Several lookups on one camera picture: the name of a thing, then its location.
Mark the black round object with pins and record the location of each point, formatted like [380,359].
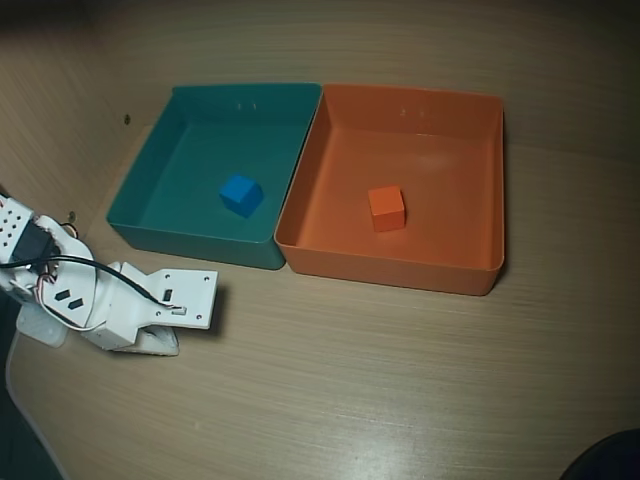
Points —
[610,460]

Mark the teal plastic box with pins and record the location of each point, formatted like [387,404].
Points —
[165,170]

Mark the translucent white arm base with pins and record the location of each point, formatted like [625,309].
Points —
[42,332]

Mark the orange plastic box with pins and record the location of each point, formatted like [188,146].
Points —
[440,165]

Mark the blue cube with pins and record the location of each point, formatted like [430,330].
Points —
[240,195]

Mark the orange cube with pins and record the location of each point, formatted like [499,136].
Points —
[386,207]

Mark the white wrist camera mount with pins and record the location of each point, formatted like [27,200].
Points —
[190,295]

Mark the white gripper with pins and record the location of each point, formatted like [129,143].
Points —
[159,342]

